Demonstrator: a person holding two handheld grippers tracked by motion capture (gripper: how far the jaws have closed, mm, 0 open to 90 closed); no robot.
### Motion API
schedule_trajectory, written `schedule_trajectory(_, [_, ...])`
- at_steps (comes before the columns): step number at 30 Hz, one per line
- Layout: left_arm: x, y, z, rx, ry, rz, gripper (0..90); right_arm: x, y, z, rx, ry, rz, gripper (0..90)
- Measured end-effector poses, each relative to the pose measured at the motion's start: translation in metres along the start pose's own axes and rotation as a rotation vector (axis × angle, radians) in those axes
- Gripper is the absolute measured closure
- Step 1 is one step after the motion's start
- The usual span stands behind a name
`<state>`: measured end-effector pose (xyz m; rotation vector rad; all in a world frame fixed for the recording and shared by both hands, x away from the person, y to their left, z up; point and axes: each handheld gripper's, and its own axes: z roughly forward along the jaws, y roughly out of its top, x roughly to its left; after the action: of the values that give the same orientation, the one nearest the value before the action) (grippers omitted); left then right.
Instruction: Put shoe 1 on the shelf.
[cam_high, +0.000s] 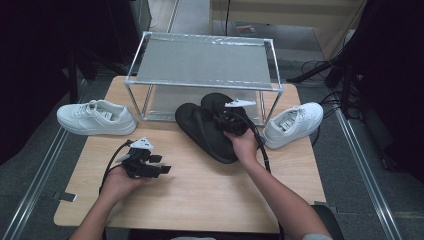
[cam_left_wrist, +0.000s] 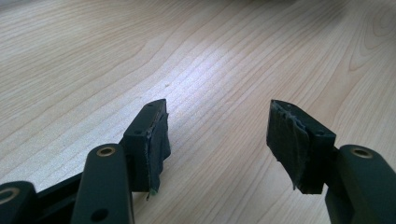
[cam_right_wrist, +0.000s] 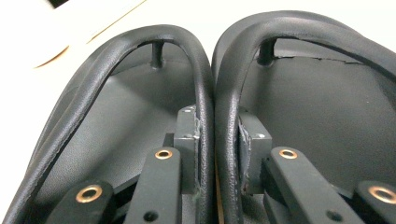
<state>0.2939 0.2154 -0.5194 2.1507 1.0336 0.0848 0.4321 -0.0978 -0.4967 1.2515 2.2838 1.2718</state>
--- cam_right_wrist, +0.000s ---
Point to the black leather shoe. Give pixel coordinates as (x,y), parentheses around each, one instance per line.
(124,109)

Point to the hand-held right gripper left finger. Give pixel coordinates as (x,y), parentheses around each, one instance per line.
(186,143)

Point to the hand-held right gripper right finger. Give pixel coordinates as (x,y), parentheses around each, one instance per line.
(253,146)

